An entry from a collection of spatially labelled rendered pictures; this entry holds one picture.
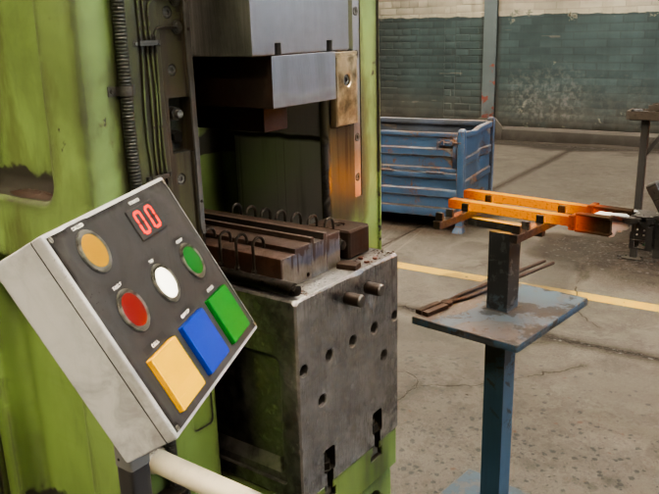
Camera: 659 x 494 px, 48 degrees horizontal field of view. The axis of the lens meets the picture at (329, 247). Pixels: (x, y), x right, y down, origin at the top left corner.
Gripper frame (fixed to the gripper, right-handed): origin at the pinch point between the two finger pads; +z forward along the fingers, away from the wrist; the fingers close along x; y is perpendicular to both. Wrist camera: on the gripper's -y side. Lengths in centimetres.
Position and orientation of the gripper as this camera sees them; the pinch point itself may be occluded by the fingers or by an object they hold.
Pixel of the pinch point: (601, 211)
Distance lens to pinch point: 197.7
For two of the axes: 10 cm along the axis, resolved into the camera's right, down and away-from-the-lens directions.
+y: 0.3, 9.6, 2.9
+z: -7.5, -1.7, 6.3
